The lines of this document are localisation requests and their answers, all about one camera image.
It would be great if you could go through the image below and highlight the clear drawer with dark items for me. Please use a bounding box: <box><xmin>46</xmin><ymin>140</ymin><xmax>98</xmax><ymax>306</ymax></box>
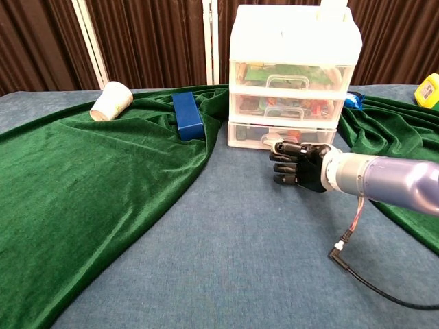
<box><xmin>227</xmin><ymin>121</ymin><xmax>339</xmax><ymax>151</ymax></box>

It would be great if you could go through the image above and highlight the black cable with pink wires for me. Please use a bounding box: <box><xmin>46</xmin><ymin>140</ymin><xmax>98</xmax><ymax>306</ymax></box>
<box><xmin>328</xmin><ymin>197</ymin><xmax>439</xmax><ymax>311</ymax></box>

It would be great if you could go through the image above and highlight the blue rectangular box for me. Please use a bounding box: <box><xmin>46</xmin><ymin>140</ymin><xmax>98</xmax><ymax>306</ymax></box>
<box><xmin>171</xmin><ymin>91</ymin><xmax>204</xmax><ymax>142</ymax></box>

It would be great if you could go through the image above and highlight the blue-grey table cloth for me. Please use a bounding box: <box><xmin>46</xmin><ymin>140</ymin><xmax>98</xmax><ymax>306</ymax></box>
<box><xmin>0</xmin><ymin>84</ymin><xmax>439</xmax><ymax>329</ymax></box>

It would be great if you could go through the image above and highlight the upright white frame pole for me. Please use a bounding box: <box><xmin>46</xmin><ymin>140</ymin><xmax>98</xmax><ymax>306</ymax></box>
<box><xmin>202</xmin><ymin>0</ymin><xmax>220</xmax><ymax>86</ymax></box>

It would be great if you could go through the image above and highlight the yellow container with label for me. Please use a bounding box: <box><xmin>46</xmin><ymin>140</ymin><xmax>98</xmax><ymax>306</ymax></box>
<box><xmin>414</xmin><ymin>73</ymin><xmax>439</xmax><ymax>109</ymax></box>

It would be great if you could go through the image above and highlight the clear drawer with colourful items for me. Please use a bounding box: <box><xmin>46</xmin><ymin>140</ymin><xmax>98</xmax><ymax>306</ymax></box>
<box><xmin>229</xmin><ymin>92</ymin><xmax>345</xmax><ymax>123</ymax></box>

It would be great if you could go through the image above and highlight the clear drawer with green board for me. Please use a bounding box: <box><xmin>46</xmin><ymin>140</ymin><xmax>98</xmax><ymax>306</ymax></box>
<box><xmin>229</xmin><ymin>60</ymin><xmax>354</xmax><ymax>93</ymax></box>

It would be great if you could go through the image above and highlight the brown pleated curtain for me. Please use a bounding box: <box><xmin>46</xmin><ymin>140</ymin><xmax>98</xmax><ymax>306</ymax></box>
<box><xmin>0</xmin><ymin>0</ymin><xmax>439</xmax><ymax>97</ymax></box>

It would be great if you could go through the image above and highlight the slanted white frame pole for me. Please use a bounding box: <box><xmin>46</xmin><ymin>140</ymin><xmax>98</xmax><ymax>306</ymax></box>
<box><xmin>71</xmin><ymin>0</ymin><xmax>110</xmax><ymax>90</ymax></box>

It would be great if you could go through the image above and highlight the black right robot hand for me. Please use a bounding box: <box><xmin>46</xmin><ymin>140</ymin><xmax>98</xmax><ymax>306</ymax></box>
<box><xmin>269</xmin><ymin>139</ymin><xmax>333</xmax><ymax>193</ymax></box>

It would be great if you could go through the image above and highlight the blue snack packet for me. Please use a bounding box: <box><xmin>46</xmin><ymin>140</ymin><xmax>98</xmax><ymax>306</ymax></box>
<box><xmin>344</xmin><ymin>91</ymin><xmax>365</xmax><ymax>111</ymax></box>

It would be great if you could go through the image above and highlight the white paper cup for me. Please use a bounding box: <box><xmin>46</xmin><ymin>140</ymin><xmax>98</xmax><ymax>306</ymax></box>
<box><xmin>89</xmin><ymin>81</ymin><xmax>134</xmax><ymax>122</ymax></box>

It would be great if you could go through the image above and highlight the green velvet cloth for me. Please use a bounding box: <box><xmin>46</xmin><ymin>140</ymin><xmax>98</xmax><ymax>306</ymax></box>
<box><xmin>0</xmin><ymin>84</ymin><xmax>439</xmax><ymax>329</ymax></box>

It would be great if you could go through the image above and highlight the white plastic drawer unit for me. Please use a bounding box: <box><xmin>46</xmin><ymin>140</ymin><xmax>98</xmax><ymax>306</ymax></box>
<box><xmin>227</xmin><ymin>3</ymin><xmax>364</xmax><ymax>151</ymax></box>

